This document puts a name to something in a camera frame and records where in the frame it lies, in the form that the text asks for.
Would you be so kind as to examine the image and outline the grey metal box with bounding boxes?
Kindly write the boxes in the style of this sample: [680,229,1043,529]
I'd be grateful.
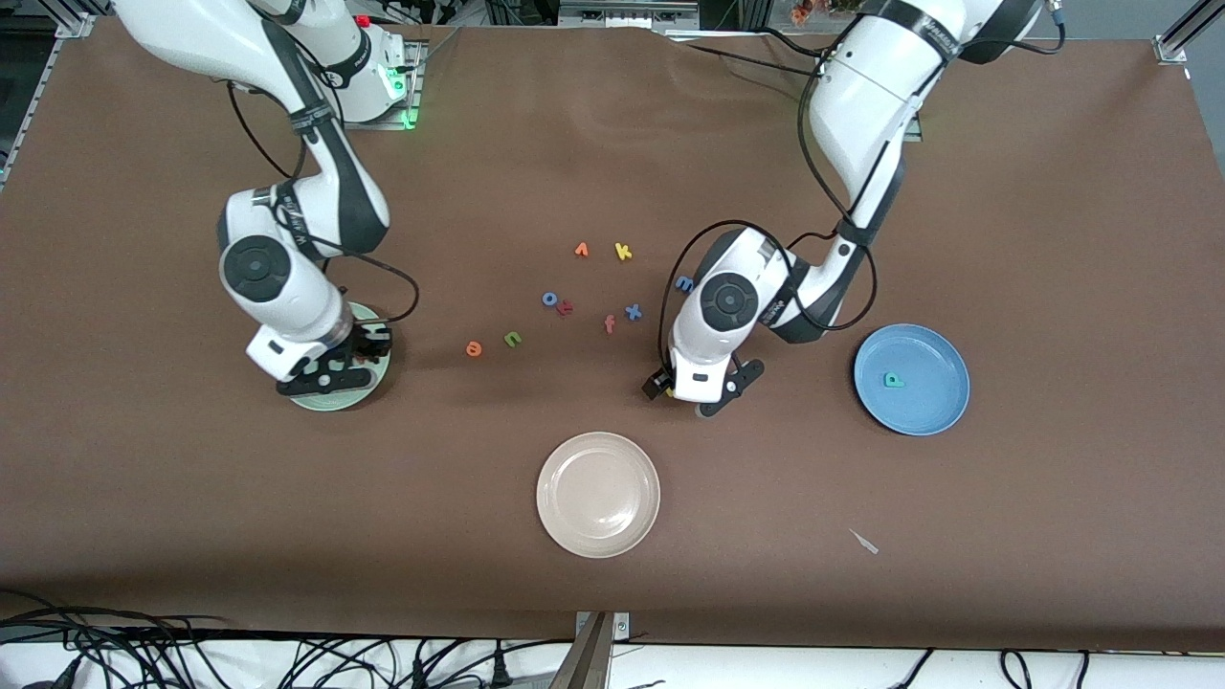
[558,0,700,30]

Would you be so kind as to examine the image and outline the brown table cover sheet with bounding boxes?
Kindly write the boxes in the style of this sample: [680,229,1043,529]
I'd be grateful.
[0,17,1225,652]

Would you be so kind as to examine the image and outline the long black cable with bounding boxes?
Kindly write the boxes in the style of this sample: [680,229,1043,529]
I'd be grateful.
[0,605,231,634]

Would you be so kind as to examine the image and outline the light green plate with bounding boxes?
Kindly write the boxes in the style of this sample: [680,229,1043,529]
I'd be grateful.
[287,302,392,412]

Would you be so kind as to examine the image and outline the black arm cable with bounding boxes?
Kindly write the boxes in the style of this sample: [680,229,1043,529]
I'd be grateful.
[657,38,1065,374]
[226,81,422,326]

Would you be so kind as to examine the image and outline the long aluminium rail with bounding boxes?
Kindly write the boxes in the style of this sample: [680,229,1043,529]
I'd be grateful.
[0,0,97,188]

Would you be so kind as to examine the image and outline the beige plate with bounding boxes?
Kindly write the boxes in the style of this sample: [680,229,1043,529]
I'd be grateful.
[536,432,662,559]

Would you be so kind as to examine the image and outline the thin black power cable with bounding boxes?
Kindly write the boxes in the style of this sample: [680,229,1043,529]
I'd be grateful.
[681,42,822,76]
[756,27,843,56]

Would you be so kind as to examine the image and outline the thick black cable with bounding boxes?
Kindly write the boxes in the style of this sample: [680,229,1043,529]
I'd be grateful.
[24,656,87,689]

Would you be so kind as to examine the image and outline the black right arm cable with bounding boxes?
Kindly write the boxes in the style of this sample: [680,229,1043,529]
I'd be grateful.
[226,81,422,326]

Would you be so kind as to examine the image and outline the aluminium profile beam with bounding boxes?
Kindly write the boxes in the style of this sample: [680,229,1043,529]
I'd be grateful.
[550,612,613,689]

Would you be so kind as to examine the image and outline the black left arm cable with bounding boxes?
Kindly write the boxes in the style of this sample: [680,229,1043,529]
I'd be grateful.
[657,38,1065,374]

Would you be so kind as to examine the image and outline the orange dried flowers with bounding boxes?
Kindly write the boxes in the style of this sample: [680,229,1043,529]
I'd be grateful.
[790,0,867,25]

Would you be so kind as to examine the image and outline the blue plate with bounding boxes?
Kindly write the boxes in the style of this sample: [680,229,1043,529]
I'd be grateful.
[853,323,971,437]

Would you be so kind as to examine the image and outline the short aluminium profile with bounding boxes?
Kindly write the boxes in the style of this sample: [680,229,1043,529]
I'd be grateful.
[1153,0,1225,66]

